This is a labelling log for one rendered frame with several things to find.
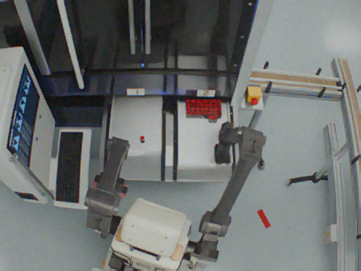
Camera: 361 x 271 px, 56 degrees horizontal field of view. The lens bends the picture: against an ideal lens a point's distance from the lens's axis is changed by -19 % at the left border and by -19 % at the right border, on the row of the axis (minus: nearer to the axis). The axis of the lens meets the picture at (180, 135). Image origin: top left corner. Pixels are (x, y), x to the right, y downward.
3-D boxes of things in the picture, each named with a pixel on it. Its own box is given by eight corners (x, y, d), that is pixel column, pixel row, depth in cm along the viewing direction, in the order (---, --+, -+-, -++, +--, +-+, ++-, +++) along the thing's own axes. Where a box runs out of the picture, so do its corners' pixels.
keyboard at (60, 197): (60, 132, 210) (60, 130, 208) (83, 132, 210) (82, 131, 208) (56, 201, 193) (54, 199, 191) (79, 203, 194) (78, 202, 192)
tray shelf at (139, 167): (105, 93, 214) (105, 92, 212) (235, 96, 217) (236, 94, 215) (98, 179, 194) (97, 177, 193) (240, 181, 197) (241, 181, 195)
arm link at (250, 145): (241, 143, 125) (269, 151, 126) (239, 121, 137) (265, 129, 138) (197, 236, 148) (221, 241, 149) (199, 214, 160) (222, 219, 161)
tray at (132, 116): (114, 92, 213) (113, 89, 209) (162, 92, 214) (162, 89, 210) (109, 152, 199) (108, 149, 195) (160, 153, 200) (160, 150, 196)
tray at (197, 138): (177, 102, 211) (177, 99, 208) (227, 103, 212) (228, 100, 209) (177, 165, 197) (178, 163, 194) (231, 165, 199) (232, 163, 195)
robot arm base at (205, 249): (187, 254, 147) (216, 262, 146) (193, 239, 145) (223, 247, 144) (190, 245, 156) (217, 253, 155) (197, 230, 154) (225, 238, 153)
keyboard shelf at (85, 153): (48, 130, 213) (47, 127, 211) (92, 131, 214) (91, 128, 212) (42, 205, 195) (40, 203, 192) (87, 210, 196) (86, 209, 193)
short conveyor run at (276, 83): (237, 96, 219) (242, 81, 205) (234, 72, 225) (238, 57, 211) (338, 104, 222) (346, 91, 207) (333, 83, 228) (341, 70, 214)
